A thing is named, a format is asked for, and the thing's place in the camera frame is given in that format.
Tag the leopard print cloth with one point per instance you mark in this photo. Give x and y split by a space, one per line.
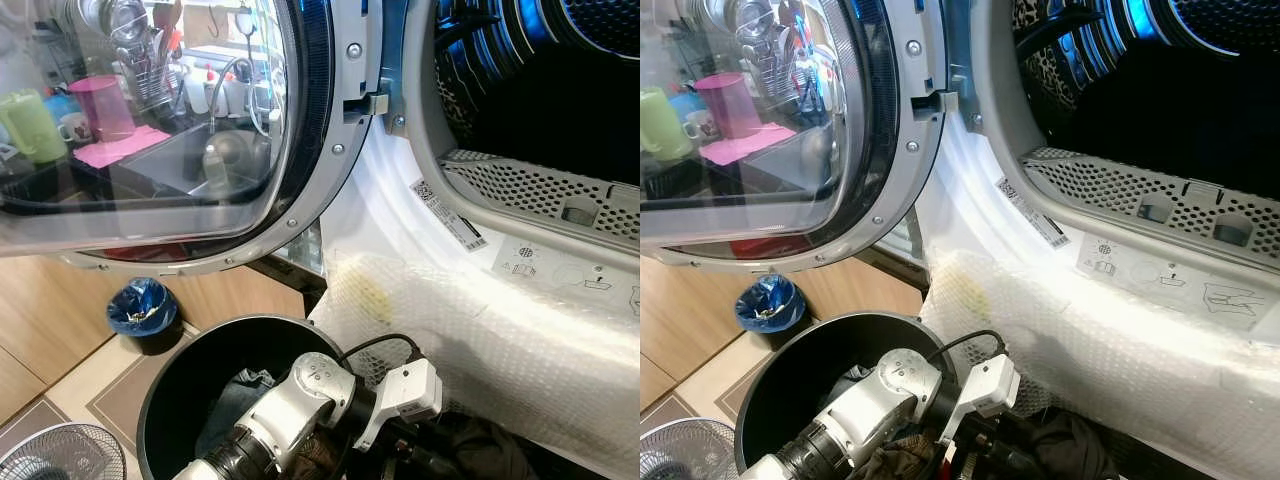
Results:
1040 70
455 105

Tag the white bubble-wrapped washer body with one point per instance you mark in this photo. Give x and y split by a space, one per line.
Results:
1100 360
480 340

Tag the clear instruction pictogram sticker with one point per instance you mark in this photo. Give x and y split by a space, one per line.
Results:
1170 280
560 275

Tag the grey perforated lint filter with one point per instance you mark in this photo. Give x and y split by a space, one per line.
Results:
1100 185
520 190

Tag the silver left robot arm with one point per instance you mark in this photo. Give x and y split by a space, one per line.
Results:
300 400
880 395

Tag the dark black garment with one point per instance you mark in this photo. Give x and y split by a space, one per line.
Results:
1075 440
490 445

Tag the small bin with blue bag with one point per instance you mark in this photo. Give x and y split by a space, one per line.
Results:
143 305
768 300

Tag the pink plastic pitcher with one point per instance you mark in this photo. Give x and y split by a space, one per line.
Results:
730 102
102 105

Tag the white patterned mug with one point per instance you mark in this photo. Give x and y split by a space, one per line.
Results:
700 124
75 128

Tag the grey door latch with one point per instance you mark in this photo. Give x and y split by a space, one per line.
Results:
365 105
932 102

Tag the dark steel washer drum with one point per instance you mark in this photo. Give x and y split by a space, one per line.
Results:
560 100
1180 110

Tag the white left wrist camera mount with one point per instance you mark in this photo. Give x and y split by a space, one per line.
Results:
990 385
415 388

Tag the white barcode label sticker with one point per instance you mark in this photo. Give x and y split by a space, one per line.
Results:
447 215
1031 212

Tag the blue denim jeans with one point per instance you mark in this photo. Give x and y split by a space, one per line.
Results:
848 385
230 400

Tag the round glass washer door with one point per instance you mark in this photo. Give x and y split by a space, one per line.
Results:
330 150
892 150

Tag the dark cabinet with silver panel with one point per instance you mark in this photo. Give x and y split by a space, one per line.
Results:
900 262
295 270

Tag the pink cloth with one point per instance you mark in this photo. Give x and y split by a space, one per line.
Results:
748 145
120 147

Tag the round black laundry basket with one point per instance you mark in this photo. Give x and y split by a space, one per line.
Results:
200 370
810 365

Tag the brown garment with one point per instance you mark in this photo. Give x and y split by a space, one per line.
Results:
315 458
900 460

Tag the light green plastic pitcher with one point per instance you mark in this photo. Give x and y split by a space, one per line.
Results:
662 125
30 125

